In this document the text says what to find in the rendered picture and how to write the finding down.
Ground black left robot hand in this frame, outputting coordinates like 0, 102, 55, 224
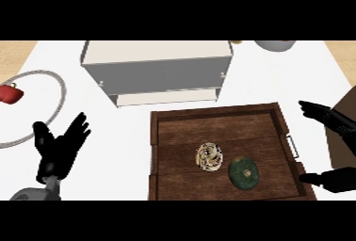
33, 111, 93, 185

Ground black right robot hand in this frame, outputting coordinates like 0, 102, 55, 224
297, 100, 356, 194

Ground cream and brown cupcake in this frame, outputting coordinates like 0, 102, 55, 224
195, 141, 225, 173

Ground brown wooden tray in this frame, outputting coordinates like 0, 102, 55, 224
148, 102, 319, 201

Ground white tiered shelf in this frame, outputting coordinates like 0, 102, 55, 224
81, 40, 235, 108

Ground dark brown flat block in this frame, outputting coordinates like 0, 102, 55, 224
322, 84, 356, 170

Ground red bell pepper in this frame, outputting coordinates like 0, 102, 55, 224
0, 82, 25, 105

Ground dark green squash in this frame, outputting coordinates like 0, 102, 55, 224
226, 155, 262, 191

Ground grey bowl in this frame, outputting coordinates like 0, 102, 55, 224
253, 40, 297, 53

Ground white rope-rimmed round placemat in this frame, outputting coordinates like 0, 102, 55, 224
0, 70, 68, 150

